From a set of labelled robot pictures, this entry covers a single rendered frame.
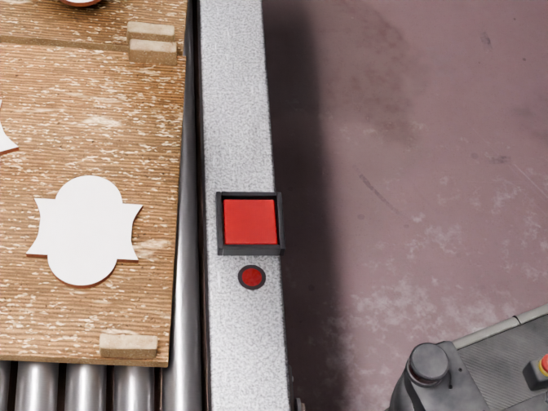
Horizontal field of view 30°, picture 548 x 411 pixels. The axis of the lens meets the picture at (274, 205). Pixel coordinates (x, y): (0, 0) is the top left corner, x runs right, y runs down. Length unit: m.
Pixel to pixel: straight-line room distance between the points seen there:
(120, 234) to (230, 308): 0.15
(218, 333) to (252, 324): 0.04
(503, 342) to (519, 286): 0.37
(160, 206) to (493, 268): 1.27
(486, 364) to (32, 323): 1.04
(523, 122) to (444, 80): 0.22
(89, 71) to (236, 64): 0.19
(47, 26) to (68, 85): 0.10
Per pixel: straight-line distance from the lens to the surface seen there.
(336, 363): 2.12
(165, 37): 1.28
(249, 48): 1.33
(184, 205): 1.18
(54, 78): 1.27
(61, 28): 1.32
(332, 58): 2.55
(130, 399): 1.08
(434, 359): 1.81
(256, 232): 1.16
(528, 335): 1.98
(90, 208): 1.15
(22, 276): 1.12
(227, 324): 1.12
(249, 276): 1.15
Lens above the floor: 1.92
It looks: 58 degrees down
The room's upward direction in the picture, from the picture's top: 12 degrees clockwise
